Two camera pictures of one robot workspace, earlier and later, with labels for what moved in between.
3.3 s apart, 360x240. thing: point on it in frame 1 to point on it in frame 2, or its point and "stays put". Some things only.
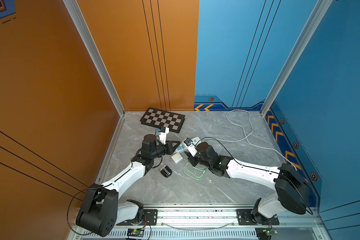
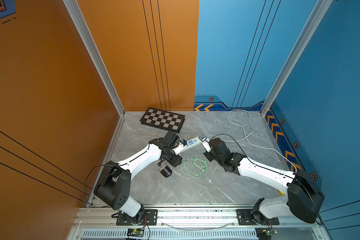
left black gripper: [170, 149] to [177, 160]
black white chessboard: [158, 118] stays put
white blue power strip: [183, 146] stays put
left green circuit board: [135, 232] stays put
